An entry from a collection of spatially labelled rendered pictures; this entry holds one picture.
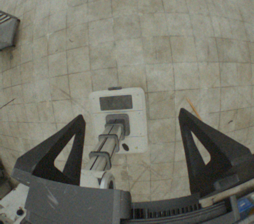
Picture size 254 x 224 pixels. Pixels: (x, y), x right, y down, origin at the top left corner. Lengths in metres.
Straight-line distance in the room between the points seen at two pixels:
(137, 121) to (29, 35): 1.93
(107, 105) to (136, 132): 0.36
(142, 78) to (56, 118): 1.19
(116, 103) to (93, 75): 0.48
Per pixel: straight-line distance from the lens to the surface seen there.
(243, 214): 3.17
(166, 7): 1.68
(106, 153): 0.67
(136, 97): 1.15
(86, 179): 0.48
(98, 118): 1.26
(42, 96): 1.91
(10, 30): 2.48
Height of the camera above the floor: 1.40
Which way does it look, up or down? 80 degrees down
